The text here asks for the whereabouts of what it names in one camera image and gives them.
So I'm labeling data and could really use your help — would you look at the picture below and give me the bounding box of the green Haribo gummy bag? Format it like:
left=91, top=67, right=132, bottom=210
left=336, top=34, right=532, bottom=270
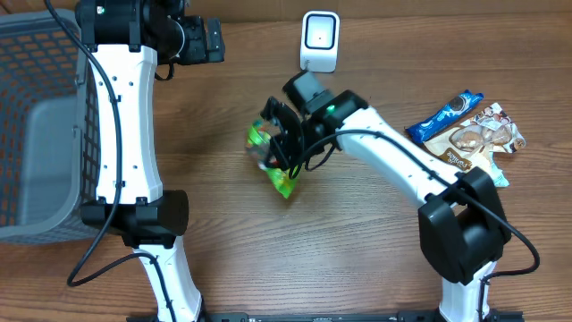
left=245, top=119, right=296, bottom=199

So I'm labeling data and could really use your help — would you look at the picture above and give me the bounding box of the blue Oreo cookie packet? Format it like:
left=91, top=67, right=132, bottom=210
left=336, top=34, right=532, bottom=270
left=406, top=89, right=484, bottom=144

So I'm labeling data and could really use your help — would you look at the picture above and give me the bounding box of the beige brown cookie bag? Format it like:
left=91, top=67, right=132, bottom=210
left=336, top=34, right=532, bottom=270
left=424, top=103, right=526, bottom=173

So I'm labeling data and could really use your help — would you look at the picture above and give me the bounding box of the light teal snack packet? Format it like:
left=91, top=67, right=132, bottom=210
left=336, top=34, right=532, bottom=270
left=489, top=152, right=509, bottom=188

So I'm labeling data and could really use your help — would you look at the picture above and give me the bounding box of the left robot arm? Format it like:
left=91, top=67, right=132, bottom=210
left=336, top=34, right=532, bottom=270
left=75, top=0, right=225, bottom=321

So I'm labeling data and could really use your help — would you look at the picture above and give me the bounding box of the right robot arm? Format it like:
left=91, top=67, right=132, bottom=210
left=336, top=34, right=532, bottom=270
left=260, top=72, right=510, bottom=321

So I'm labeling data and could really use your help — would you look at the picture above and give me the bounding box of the white barcode scanner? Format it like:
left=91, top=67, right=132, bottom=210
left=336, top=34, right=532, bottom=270
left=299, top=10, right=340, bottom=73

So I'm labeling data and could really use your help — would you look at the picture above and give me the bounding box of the grey plastic shopping basket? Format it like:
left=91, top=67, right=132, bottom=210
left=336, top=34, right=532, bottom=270
left=1, top=10, right=100, bottom=244

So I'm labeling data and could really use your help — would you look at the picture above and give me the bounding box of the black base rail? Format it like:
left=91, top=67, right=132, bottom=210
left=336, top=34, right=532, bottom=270
left=125, top=309, right=525, bottom=322

